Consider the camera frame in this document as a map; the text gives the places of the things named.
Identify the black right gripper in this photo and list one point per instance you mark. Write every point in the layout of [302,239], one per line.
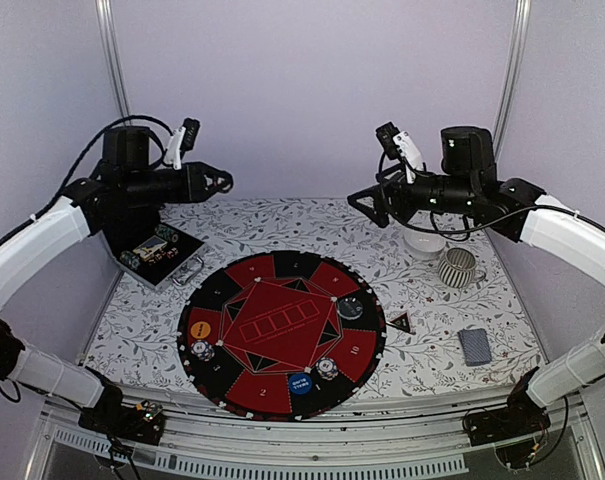
[396,190]

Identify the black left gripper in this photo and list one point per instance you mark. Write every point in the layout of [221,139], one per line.
[190,184]

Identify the clear dealer button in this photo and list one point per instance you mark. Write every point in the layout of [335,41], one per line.
[349,308]

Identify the orange big blind button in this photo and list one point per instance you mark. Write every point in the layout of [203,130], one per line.
[200,330]

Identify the blue white chip stack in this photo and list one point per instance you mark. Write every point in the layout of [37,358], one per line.
[327,368]
[203,350]

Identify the blue card deck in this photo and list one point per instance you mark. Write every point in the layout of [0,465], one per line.
[475,347]

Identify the blue small blind button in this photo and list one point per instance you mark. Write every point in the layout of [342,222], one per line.
[300,384]

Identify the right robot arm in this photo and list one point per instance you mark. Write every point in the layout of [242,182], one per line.
[555,233]

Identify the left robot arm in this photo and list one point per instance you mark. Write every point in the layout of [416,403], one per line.
[121,201]

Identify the white ceramic bowl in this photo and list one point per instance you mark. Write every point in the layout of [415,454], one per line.
[424,246]

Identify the chip row in case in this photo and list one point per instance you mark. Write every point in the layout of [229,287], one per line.
[130,259]
[167,233]

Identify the red dice in case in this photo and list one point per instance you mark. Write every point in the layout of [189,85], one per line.
[165,254]

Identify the card deck in case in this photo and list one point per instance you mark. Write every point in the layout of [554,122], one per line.
[150,247]

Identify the aluminium poker chip case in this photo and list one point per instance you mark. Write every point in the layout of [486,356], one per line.
[133,227]

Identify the striped grey mug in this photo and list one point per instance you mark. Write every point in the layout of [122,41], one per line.
[458,268]

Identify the black triangular card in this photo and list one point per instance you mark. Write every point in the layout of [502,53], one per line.
[401,322]

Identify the round red black poker mat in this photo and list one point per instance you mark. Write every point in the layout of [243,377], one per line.
[273,315]

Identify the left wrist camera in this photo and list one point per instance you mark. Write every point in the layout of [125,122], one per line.
[181,141]

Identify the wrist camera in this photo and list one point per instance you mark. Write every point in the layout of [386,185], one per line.
[398,145]
[181,141]

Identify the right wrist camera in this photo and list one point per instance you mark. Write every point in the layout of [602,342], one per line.
[398,145]

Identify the left aluminium corner post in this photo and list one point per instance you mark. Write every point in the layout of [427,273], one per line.
[107,31]

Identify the aluminium corner post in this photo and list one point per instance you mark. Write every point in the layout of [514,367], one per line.
[107,31]
[516,53]

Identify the right aluminium corner post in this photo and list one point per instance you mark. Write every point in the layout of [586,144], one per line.
[516,53]

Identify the front aluminium rail frame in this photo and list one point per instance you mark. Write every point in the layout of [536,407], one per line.
[393,438]

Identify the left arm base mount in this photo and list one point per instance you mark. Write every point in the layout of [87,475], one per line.
[143,423]

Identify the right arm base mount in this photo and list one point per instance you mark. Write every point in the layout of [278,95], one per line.
[517,418]

